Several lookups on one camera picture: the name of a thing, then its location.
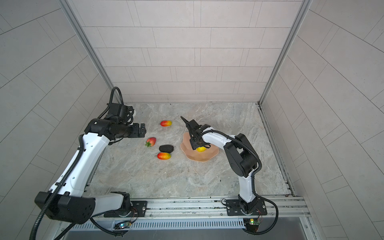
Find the aluminium mounting rail frame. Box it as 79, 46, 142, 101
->
60, 195, 320, 240

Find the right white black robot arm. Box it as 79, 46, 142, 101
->
181, 117, 262, 215

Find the dark fake avocado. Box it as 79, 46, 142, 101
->
159, 145, 174, 154

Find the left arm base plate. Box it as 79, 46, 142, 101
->
103, 201, 148, 218

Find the pink scalloped fruit bowl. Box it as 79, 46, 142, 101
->
181, 132, 220, 162

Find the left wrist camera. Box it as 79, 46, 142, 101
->
105, 103, 135, 125

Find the red yellow fake mango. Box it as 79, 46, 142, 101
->
157, 153, 172, 160
160, 121, 173, 127

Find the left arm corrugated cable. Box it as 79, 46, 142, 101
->
29, 86, 124, 240

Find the red fake strawberry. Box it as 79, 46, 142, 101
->
145, 137, 157, 147

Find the yellow fake lemon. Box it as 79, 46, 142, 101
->
196, 147, 207, 153

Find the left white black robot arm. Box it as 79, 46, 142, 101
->
35, 119, 147, 224

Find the left green circuit board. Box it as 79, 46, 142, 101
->
114, 221, 134, 230

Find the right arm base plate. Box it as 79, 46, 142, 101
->
221, 198, 268, 216

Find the right green circuit board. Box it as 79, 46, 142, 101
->
243, 218, 261, 234

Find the green circuit board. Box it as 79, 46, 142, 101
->
114, 221, 134, 230
243, 218, 261, 234

